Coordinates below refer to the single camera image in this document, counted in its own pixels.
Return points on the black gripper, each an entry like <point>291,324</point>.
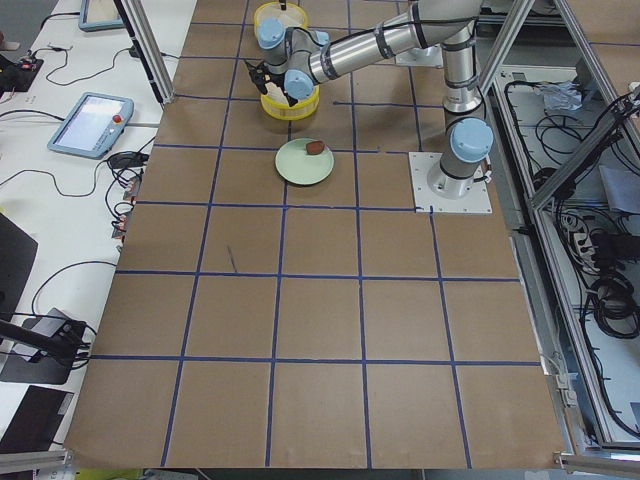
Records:
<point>260,79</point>

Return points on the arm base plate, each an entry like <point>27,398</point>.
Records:
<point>435,192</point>

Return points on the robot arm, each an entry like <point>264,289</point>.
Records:
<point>296,60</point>

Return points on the green plate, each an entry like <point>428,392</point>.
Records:
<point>295,166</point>

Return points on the brown bun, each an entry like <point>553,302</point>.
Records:
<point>315,147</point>

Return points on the black monitor stand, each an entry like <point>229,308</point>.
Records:
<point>45,348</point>

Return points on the teach pendant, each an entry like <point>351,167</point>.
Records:
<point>99,15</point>
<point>93,126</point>

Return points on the aluminium frame post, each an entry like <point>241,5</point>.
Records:
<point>143,40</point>

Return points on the yellow steamer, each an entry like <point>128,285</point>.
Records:
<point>294,16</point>
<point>301,110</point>

